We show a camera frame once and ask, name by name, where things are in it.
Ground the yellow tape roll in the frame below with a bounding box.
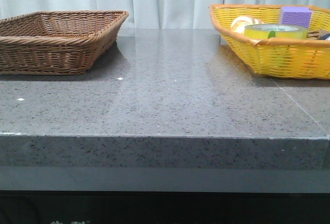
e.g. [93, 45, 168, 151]
[244, 24, 308, 40]

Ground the croissant bread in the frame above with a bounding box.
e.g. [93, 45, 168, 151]
[230, 15, 264, 34]

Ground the brown wicker basket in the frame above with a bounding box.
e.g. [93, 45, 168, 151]
[1, 10, 129, 75]

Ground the yellow woven basket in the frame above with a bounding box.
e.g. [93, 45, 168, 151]
[209, 4, 329, 79]

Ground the purple foam block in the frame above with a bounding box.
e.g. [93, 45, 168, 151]
[278, 6, 312, 28]

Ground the dark jar with label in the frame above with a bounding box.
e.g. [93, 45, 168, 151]
[318, 33, 330, 41]

